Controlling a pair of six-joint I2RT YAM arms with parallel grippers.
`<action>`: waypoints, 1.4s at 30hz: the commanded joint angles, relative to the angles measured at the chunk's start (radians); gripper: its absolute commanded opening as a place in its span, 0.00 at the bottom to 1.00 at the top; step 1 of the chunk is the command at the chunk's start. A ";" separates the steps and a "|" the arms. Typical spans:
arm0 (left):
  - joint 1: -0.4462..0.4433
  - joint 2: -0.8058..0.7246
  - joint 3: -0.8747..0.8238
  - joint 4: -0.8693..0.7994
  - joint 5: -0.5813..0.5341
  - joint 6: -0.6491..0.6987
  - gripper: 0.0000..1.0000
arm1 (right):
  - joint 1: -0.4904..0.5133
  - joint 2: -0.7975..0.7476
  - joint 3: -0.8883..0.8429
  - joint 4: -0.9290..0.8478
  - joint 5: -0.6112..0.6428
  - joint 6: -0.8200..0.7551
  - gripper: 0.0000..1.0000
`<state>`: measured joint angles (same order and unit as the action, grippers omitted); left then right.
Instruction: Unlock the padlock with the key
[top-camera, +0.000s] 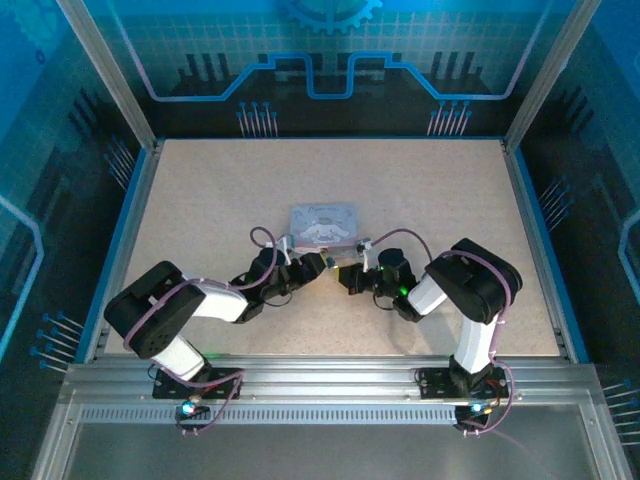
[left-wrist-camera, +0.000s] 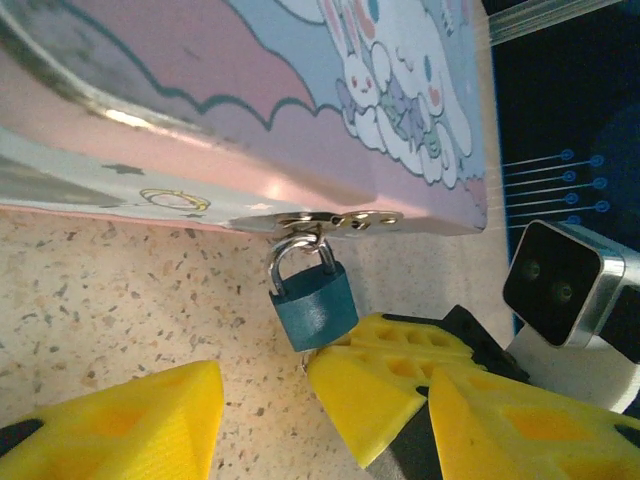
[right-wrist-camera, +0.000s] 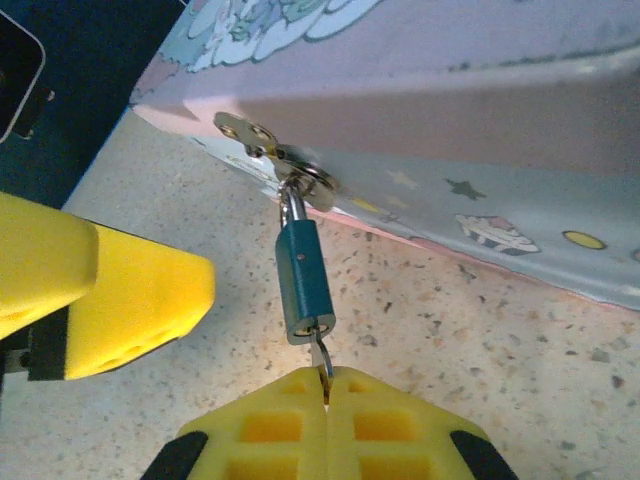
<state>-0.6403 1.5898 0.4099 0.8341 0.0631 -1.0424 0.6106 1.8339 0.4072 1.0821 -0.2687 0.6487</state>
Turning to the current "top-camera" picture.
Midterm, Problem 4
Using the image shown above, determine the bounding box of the pale blue cartoon lock box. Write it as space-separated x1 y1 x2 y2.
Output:
288 200 361 253

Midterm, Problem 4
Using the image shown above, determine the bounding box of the grey metal front panel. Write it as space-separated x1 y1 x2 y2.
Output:
29 422 632 480

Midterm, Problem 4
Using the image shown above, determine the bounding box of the aluminium front mounting rail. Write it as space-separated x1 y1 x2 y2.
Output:
58 352 609 410

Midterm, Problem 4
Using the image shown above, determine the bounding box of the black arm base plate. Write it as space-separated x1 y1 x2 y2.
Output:
152 367 245 401
416 366 511 401

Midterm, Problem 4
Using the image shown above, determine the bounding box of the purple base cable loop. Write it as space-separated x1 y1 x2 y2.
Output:
173 373 245 437
453 362 517 437

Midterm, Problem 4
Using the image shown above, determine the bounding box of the slotted grey cable duct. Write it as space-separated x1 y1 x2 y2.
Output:
77 405 464 427

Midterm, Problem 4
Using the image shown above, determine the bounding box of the aluminium table side rail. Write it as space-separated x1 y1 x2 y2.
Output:
82 139 165 364
499 139 594 364

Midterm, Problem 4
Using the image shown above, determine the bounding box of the aluminium frame post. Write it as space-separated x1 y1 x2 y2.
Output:
55 0 162 152
503 0 604 154

